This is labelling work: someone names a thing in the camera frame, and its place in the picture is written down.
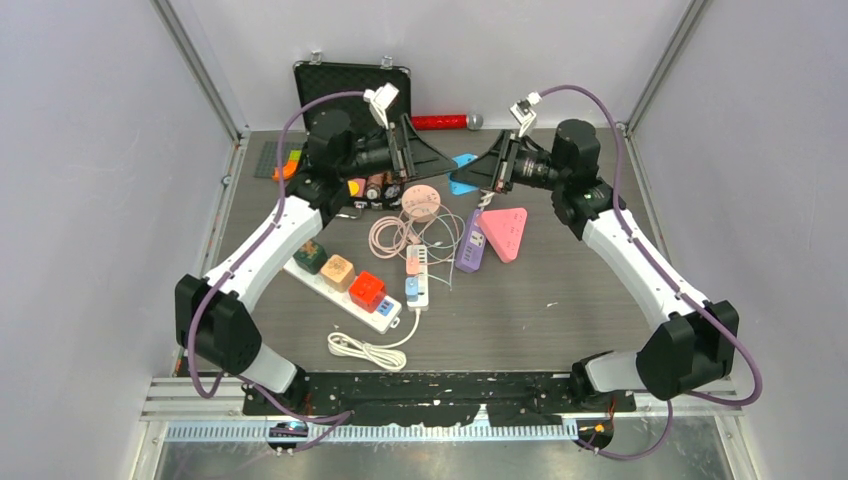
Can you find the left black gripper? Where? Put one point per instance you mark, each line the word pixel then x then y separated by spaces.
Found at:
pixel 412 156

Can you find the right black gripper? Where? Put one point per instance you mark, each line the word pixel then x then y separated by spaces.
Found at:
pixel 494 170

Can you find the blue plug adapter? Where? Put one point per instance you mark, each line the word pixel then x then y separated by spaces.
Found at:
pixel 458 188

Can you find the pink small charger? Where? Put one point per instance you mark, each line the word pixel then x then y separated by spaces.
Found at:
pixel 414 266

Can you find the light blue charger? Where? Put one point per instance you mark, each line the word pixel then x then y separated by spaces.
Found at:
pixel 413 290

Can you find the tan cube socket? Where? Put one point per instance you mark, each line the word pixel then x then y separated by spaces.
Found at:
pixel 338 273

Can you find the red cube socket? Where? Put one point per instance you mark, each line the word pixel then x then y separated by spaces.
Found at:
pixel 367 291

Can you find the dark green cube socket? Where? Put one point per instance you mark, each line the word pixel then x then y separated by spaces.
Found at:
pixel 311 257

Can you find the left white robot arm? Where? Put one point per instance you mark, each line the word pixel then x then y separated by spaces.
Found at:
pixel 213 312

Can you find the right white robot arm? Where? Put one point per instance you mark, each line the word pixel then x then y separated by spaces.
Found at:
pixel 691 345

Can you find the round pink socket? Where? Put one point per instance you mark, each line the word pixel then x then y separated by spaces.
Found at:
pixel 421 203

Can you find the red glitter microphone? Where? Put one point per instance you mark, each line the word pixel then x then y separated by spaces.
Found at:
pixel 469 121

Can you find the pink power strip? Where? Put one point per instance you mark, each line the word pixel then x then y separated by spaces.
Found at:
pixel 503 229

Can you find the black poker chip case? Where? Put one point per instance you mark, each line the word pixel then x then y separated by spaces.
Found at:
pixel 315 78

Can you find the purple power strip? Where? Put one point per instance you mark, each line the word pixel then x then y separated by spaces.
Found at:
pixel 472 246

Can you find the small white power strip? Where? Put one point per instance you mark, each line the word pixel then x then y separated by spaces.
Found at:
pixel 421 251

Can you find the orange toy block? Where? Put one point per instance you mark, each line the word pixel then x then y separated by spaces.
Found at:
pixel 289 168

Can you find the grey building baseplate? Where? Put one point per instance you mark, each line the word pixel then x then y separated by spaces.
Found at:
pixel 268 158

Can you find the long white colourful power strip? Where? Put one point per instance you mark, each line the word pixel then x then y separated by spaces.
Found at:
pixel 386 315

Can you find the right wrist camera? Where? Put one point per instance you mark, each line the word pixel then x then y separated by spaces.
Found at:
pixel 524 114

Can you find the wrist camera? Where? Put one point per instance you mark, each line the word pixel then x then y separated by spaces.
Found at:
pixel 524 114
pixel 379 101

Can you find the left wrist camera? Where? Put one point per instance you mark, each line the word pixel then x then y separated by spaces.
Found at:
pixel 379 101

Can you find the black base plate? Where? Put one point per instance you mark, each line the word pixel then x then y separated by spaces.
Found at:
pixel 436 399

